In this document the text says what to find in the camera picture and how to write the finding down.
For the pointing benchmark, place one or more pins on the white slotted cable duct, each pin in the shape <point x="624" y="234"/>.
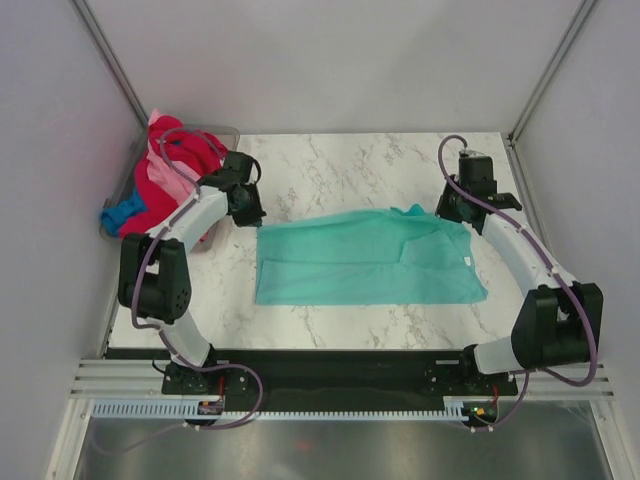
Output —
<point x="166" y="409"/>

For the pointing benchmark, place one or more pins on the aluminium frame rail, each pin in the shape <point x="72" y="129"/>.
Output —
<point x="137" y="379"/>

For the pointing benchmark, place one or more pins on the grey plastic bin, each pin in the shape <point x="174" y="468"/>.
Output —
<point x="228" y="136"/>

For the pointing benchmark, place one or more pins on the teal t shirt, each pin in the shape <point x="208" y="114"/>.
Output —
<point x="367" y="257"/>

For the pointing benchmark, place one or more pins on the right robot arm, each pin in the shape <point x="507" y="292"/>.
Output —
<point x="560" y="318"/>

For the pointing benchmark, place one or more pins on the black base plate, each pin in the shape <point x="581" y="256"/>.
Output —
<point x="354" y="380"/>

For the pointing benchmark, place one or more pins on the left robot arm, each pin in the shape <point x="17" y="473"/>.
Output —
<point x="154" y="280"/>

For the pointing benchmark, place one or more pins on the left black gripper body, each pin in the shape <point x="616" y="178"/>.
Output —
<point x="251" y="201"/>

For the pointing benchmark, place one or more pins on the magenta t shirt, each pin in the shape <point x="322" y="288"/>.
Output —
<point x="144" y="221"/>

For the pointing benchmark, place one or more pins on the blue t shirt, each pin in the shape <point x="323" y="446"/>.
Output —
<point x="113" y="218"/>

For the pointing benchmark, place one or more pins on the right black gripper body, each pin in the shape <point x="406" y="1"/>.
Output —
<point x="458" y="193"/>

